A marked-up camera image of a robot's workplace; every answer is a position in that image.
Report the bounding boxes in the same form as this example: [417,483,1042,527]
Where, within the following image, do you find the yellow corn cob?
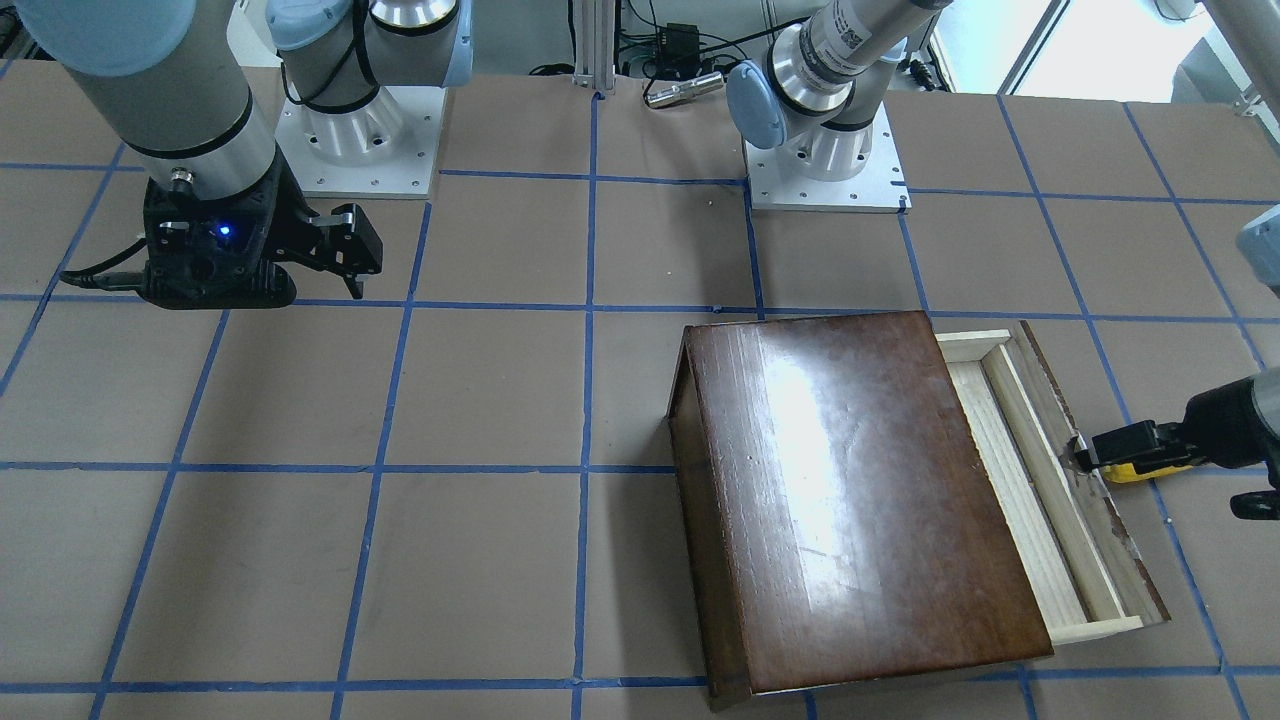
[1100,462,1196,484]

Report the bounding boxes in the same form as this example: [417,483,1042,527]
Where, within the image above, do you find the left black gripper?
[1068,382,1280,521]

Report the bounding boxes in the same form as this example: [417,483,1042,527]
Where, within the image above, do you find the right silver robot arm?
[15,1,474,310]

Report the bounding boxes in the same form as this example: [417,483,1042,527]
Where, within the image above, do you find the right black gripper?
[140,165,383,309]

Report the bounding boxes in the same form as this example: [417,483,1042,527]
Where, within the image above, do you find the black power adapter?
[655,22,701,76]

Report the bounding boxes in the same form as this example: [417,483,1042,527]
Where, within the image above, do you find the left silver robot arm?
[727,1,1279,521]

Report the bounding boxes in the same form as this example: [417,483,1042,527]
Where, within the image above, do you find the dark wooden drawer cabinet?
[666,310,1053,711]

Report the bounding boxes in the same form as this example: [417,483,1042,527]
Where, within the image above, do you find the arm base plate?
[742,104,913,214]
[276,86,449,200]

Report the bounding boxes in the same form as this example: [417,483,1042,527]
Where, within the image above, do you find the light wood drawer white handle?
[936,323,1171,647]

